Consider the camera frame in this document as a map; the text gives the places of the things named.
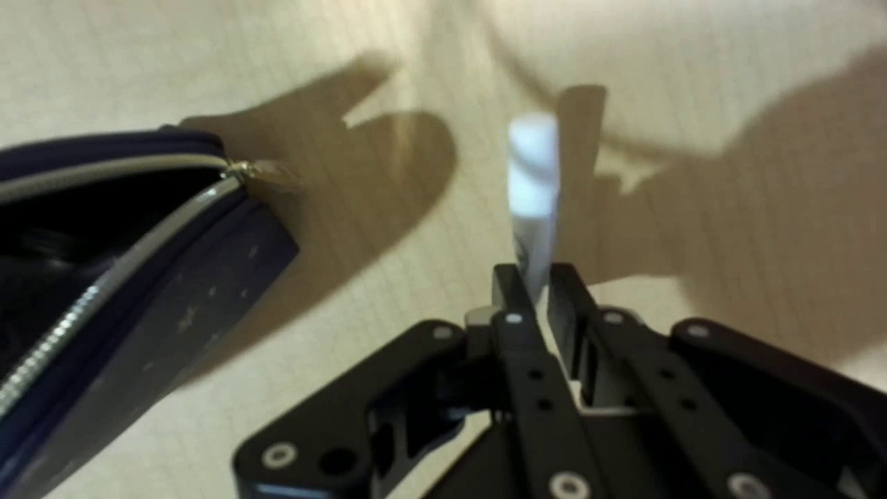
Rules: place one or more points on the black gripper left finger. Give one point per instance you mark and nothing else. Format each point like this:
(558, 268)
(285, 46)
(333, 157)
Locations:
(371, 424)

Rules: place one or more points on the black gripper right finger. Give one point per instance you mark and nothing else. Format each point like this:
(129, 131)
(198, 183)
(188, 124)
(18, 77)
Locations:
(712, 411)

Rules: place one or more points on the small white tube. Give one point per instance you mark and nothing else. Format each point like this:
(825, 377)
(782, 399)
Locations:
(532, 186)

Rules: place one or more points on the navy blue zip purse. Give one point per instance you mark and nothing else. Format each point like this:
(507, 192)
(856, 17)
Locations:
(122, 258)

